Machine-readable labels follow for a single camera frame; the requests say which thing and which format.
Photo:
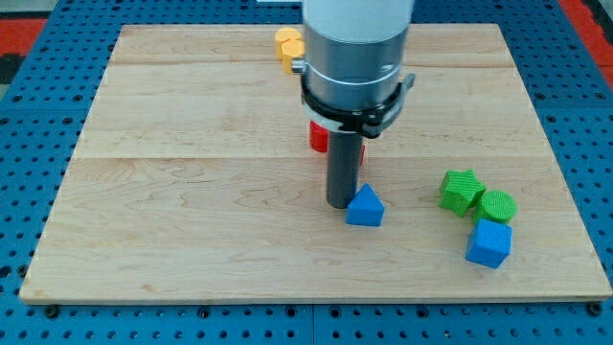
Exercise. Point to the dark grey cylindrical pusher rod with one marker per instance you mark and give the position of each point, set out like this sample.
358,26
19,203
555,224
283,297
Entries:
344,155

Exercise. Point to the red star block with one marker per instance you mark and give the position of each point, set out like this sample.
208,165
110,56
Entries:
362,155

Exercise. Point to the red circle block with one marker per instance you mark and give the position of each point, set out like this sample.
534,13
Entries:
318,137

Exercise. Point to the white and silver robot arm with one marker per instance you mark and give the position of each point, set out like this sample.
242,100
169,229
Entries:
350,78

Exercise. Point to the green star block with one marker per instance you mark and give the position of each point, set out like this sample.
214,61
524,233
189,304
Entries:
460,191

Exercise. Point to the green circle block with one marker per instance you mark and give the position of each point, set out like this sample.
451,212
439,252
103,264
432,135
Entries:
495,205

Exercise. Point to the blue triangle block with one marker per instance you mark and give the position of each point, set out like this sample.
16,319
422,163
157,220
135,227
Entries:
366,209

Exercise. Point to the yellow heart block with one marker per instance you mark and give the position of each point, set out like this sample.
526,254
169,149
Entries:
289,45

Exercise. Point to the wooden board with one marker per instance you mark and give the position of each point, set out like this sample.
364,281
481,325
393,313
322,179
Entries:
193,183

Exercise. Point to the blue cube block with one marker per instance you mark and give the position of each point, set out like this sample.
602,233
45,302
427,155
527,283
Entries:
489,243

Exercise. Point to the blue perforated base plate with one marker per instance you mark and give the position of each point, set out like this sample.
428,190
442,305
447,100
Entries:
48,100

